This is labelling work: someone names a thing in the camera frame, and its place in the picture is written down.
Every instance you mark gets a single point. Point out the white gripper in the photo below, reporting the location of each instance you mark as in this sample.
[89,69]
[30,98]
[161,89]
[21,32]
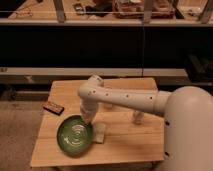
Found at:
[88,113]

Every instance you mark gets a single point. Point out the green ceramic bowl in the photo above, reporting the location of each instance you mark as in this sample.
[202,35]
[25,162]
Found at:
[74,136]

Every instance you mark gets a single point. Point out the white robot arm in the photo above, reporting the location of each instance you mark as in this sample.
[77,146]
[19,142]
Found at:
[187,113]

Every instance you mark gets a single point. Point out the white sponge block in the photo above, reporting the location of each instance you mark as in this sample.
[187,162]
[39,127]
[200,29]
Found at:
[99,132]

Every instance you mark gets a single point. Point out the brown snack bar package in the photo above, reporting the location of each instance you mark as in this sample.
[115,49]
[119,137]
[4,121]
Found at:
[53,108]

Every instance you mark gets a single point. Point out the wooden table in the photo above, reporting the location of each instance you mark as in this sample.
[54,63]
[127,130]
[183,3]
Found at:
[124,141]

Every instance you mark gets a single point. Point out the white rooster figurine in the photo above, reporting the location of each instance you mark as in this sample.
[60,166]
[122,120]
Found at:
[137,117]

